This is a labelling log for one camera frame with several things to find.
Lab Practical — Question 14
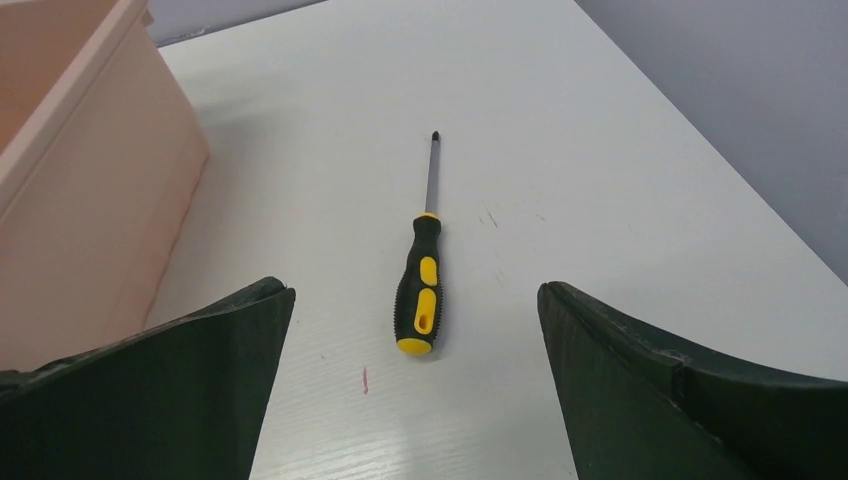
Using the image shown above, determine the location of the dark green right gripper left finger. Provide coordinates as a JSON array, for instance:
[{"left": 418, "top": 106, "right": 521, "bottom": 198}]
[{"left": 1, "top": 277, "right": 296, "bottom": 479}]

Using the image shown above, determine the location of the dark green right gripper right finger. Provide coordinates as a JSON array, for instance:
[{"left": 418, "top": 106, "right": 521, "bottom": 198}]
[{"left": 537, "top": 282, "right": 847, "bottom": 479}]

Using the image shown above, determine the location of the black and yellow screwdriver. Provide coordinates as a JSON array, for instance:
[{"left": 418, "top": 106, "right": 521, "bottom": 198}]
[{"left": 393, "top": 131, "right": 443, "bottom": 356}]

